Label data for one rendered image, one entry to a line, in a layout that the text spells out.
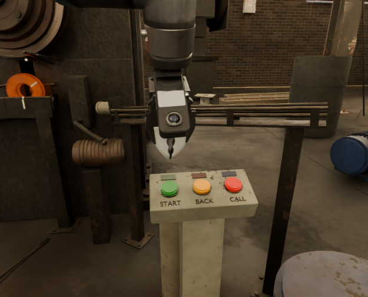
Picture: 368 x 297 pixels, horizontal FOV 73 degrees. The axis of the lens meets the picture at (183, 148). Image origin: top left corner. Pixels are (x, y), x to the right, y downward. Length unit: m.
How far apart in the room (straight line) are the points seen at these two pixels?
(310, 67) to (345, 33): 1.68
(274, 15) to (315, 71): 5.14
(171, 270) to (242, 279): 0.43
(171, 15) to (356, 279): 0.64
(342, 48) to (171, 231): 4.27
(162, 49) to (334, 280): 0.59
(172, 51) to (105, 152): 0.81
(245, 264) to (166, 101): 1.02
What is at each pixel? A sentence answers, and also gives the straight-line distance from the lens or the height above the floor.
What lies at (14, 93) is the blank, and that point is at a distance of 1.39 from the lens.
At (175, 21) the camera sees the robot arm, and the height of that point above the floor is 0.93.
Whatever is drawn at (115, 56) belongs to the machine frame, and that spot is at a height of 0.88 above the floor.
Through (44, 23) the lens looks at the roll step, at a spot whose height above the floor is 1.01.
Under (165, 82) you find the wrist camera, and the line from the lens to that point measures 0.40.
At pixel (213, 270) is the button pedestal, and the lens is 0.70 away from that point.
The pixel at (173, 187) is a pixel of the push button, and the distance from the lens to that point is 0.57.
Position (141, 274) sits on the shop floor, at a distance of 1.22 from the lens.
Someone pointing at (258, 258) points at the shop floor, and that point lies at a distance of 1.32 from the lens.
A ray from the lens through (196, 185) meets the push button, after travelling 0.58.
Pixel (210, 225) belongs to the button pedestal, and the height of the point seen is 0.52.
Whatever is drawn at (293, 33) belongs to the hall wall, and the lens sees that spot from 8.35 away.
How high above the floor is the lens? 0.89
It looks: 20 degrees down
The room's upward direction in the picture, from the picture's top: straight up
